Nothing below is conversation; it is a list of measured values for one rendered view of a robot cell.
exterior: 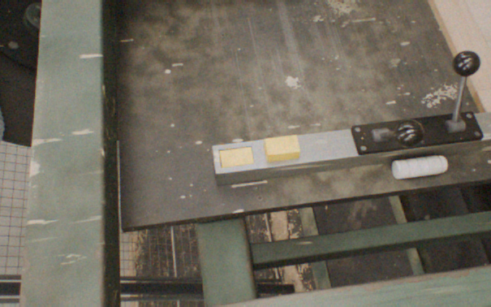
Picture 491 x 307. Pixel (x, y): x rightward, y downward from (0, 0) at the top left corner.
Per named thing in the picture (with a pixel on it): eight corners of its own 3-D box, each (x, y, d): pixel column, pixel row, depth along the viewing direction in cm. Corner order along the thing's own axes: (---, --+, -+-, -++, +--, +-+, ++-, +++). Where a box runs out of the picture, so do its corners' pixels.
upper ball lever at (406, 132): (390, 146, 76) (430, 145, 63) (367, 149, 76) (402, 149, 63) (387, 123, 76) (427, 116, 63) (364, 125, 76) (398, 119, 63)
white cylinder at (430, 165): (395, 182, 77) (443, 176, 77) (400, 174, 74) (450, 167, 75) (389, 166, 78) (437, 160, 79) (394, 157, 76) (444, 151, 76)
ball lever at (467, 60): (471, 136, 75) (488, 54, 68) (447, 140, 75) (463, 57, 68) (458, 125, 79) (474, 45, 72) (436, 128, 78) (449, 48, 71)
